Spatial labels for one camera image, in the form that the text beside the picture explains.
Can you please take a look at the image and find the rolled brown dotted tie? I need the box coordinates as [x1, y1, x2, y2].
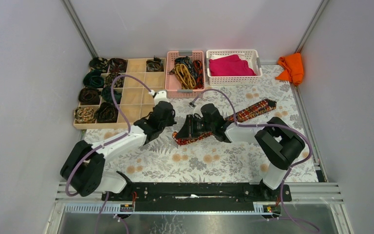
[104, 72, 125, 88]

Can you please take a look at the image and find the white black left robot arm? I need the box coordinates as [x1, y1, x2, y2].
[60, 101, 176, 200]

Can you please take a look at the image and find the rolled camouflage tie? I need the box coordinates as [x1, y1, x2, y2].
[89, 57, 109, 73]

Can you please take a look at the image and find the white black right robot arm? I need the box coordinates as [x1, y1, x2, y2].
[174, 104, 309, 201]

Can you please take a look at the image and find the yellow patterned tie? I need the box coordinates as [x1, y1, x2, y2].
[169, 63, 197, 90]

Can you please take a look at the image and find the rolled grey striped tie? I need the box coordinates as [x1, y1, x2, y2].
[146, 56, 164, 72]

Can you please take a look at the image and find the rolled black brown tie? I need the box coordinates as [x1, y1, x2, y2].
[94, 102, 118, 123]

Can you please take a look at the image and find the rolled tan patterned tie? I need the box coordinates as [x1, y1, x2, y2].
[74, 107, 96, 124]

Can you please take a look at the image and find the dark teal patterned tie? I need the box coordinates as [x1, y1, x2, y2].
[174, 56, 194, 70]

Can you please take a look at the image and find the rolled dark green tie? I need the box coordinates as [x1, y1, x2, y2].
[101, 86, 122, 104]

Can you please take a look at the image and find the rolled dark brown tie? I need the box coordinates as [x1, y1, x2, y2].
[78, 87, 101, 105]

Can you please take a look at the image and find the red checkered patterned tie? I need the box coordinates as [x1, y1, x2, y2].
[172, 98, 277, 145]

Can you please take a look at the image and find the rolled dark red tie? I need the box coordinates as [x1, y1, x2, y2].
[109, 58, 128, 73]

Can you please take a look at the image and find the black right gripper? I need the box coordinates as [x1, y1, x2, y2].
[175, 114, 214, 139]

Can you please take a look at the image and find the magenta folded cloth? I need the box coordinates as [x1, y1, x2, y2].
[209, 54, 256, 77]

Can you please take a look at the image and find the orange cloth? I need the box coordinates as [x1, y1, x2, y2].
[276, 53, 304, 86]

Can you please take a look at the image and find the pink plastic basket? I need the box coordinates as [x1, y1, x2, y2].
[165, 50, 206, 98]

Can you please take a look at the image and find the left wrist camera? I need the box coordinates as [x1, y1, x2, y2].
[149, 90, 168, 105]

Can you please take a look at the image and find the rolled teal tie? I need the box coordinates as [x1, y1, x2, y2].
[83, 70, 105, 89]

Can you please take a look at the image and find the wooden compartment tray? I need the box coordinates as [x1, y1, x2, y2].
[73, 58, 166, 130]

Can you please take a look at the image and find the white plastic basket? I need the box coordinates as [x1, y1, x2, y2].
[206, 49, 263, 85]

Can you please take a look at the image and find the orange black tie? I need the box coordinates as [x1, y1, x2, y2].
[193, 59, 204, 89]

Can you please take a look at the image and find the white floral table mat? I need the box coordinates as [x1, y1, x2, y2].
[72, 64, 318, 183]

